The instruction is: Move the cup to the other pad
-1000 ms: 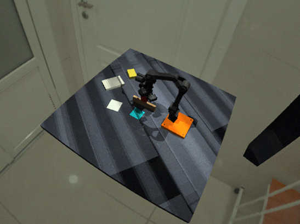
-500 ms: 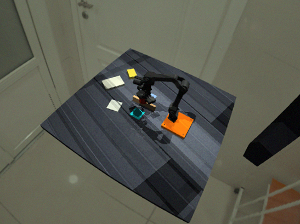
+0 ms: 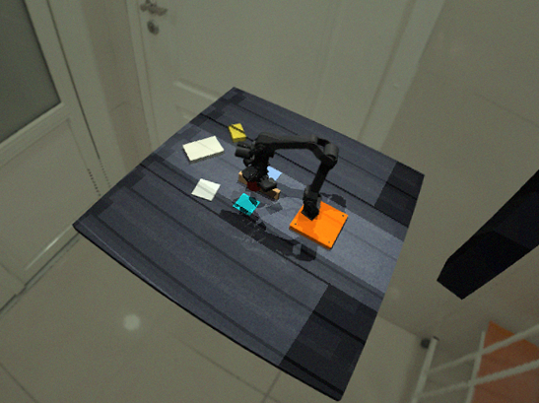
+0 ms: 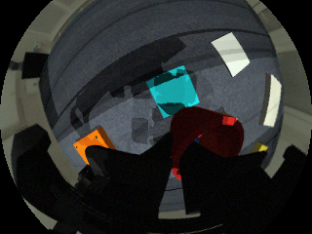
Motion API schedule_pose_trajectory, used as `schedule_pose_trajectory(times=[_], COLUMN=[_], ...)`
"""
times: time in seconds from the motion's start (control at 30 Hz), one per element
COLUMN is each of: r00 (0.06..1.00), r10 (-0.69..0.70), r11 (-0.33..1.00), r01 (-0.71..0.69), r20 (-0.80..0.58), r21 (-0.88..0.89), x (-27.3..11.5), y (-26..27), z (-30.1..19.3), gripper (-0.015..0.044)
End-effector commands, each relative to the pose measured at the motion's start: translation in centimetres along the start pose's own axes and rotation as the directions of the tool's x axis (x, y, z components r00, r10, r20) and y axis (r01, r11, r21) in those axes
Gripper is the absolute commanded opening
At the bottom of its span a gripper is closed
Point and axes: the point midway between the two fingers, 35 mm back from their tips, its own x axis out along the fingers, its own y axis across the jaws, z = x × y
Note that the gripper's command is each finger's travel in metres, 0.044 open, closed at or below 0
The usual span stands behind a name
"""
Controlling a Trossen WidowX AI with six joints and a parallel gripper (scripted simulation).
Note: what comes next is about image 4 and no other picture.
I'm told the yellow rectangular block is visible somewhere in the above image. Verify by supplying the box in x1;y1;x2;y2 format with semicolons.
253;142;269;152

